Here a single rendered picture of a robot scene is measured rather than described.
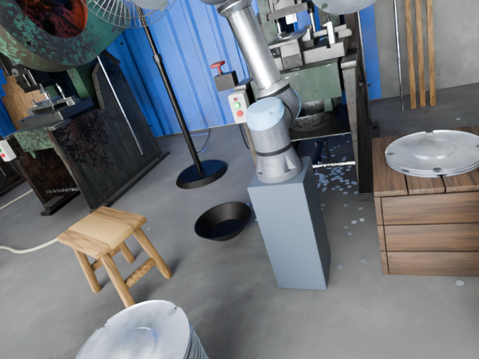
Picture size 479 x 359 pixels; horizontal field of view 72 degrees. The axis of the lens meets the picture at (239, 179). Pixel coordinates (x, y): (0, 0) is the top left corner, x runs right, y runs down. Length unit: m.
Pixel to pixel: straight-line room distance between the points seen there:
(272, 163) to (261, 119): 0.14
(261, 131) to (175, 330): 0.57
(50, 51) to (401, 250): 2.01
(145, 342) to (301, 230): 0.56
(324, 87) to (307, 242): 0.71
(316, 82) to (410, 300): 0.92
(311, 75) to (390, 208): 0.69
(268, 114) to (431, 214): 0.58
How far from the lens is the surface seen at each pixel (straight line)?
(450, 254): 1.26
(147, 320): 0.94
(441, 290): 1.28
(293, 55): 1.58
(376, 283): 1.29
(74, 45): 2.38
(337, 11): 1.38
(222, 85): 1.62
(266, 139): 0.99
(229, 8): 1.08
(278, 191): 1.03
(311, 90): 1.54
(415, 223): 1.16
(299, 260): 1.19
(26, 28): 2.22
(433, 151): 1.24
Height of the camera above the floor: 0.94
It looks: 26 degrees down
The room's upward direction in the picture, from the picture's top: 18 degrees counter-clockwise
